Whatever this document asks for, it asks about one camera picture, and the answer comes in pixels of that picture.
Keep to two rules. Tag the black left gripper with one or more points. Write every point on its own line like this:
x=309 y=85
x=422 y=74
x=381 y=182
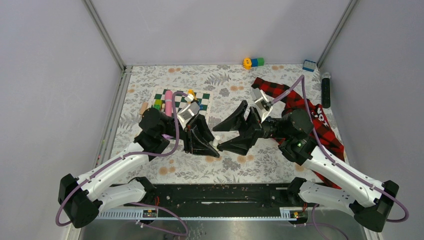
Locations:
x=198 y=137

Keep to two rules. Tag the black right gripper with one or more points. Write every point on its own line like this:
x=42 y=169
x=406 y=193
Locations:
x=241 y=144

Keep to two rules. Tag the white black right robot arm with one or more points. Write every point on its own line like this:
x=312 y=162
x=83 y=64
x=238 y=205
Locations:
x=367 y=200

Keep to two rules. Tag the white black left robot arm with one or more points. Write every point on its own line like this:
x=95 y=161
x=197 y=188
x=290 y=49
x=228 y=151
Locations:
x=83 y=197

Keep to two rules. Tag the green white checkered board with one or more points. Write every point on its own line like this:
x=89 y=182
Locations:
x=204 y=97

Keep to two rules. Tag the yellow toy block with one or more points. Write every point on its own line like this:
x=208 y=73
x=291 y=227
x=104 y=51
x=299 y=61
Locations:
x=191 y=96

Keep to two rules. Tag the floral patterned table mat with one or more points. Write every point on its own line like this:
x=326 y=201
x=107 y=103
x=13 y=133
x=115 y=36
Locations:
x=227 y=86

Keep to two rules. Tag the stacked colourful toy bricks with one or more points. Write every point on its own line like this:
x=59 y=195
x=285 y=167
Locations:
x=158 y=104

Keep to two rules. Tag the pink cylindrical toy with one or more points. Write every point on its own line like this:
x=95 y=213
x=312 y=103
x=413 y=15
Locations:
x=168 y=97

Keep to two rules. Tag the wooden block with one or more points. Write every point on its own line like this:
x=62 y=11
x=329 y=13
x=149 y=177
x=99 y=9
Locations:
x=143 y=108

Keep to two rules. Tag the yellow blue green toy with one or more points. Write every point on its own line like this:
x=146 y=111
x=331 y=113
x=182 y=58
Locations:
x=249 y=63

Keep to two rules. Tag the blue white toy brick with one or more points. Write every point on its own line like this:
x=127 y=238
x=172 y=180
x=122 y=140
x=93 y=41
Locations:
x=309 y=65

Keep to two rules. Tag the black power strip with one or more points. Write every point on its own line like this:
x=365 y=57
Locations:
x=325 y=90

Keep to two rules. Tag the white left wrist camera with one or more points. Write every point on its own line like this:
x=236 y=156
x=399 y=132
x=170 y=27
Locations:
x=187 y=113

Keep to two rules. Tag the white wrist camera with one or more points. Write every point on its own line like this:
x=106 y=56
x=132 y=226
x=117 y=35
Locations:
x=263 y=106
x=187 y=113

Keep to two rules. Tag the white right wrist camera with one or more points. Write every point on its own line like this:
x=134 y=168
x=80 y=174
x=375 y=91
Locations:
x=263 y=106

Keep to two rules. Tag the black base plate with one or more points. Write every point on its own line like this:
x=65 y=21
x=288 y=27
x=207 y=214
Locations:
x=224 y=200

